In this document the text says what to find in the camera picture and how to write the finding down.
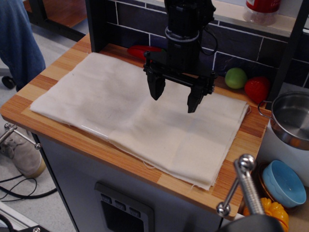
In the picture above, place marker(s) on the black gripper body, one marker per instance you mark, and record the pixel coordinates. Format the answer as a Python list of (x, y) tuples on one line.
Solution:
[(180, 64)]

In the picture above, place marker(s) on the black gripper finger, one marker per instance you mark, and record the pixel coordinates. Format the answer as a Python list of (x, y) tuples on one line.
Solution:
[(195, 97), (156, 84)]

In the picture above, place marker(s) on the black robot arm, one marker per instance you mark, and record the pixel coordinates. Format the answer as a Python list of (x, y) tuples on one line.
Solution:
[(187, 19)]

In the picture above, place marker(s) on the cream folded cloth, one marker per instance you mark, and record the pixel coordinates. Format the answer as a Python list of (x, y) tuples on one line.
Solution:
[(109, 98)]

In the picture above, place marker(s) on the red toy chili pepper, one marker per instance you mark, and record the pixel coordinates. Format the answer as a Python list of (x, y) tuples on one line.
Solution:
[(139, 50)]

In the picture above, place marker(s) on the green toy apple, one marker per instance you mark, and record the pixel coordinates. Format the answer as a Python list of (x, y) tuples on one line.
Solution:
[(236, 78)]

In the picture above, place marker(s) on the red toy strawberry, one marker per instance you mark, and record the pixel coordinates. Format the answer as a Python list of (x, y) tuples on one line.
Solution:
[(257, 88)]

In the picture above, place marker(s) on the clear jar red label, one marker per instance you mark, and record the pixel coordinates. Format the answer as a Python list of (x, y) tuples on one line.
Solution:
[(261, 12)]

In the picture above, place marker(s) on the grey toy oven cabinet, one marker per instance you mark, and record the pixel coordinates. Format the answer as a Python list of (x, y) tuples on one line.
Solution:
[(100, 198)]

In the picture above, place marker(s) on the blue plastic bowl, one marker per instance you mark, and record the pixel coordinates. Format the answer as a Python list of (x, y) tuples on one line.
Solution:
[(283, 184)]

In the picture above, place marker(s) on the yellow toy fruit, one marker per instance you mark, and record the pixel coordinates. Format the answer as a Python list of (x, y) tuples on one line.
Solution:
[(276, 210)]

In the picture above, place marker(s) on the blue jeans leg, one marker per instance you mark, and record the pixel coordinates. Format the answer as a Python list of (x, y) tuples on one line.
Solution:
[(18, 48)]

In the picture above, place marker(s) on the grey suede shoe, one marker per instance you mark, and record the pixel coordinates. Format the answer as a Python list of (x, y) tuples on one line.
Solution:
[(26, 158)]

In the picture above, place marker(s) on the black chair caster wheel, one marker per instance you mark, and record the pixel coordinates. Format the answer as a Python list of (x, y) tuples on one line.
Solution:
[(8, 82)]

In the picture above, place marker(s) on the wooden shelf with black frame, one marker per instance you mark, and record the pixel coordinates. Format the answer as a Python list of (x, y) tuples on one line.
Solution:
[(57, 16)]

